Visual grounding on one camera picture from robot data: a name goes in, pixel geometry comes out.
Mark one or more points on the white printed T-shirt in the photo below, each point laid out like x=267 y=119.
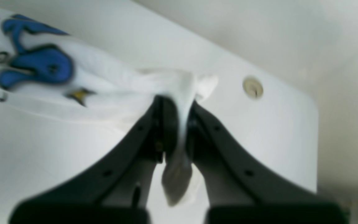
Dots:
x=47 y=72

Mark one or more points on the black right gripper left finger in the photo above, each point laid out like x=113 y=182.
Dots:
x=115 y=189

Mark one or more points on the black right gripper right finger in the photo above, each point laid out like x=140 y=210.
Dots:
x=241 y=190

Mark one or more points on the left table grommet hole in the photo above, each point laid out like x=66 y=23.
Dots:
x=252 y=87

